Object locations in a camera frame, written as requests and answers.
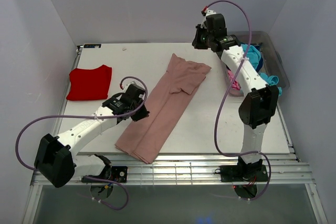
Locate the dusty pink t-shirt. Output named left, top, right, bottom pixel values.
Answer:
left=115, top=54, right=211, bottom=164

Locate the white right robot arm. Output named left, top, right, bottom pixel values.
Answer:
left=192, top=10, right=279, bottom=182

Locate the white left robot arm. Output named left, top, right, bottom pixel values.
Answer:
left=34, top=82, right=149, bottom=188

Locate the folded red t-shirt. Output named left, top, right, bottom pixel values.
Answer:
left=66, top=65, right=112, bottom=101

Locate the turquoise t-shirt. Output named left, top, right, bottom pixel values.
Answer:
left=241, top=44, right=282, bottom=96

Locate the light pink t-shirt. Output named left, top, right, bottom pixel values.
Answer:
left=227, top=69, right=240, bottom=91

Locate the clear plastic bin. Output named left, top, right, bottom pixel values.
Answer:
left=224, top=31, right=289, bottom=97

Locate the blue label sticker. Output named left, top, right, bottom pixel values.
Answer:
left=83, top=44, right=101, bottom=49

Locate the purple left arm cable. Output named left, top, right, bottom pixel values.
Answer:
left=15, top=76, right=149, bottom=210

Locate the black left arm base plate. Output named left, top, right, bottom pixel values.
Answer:
left=87, top=165, right=128, bottom=183

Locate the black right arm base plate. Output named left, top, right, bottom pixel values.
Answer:
left=214, top=165, right=268, bottom=182

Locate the aluminium extrusion frame rail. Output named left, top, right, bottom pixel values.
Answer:
left=30, top=153, right=315, bottom=186

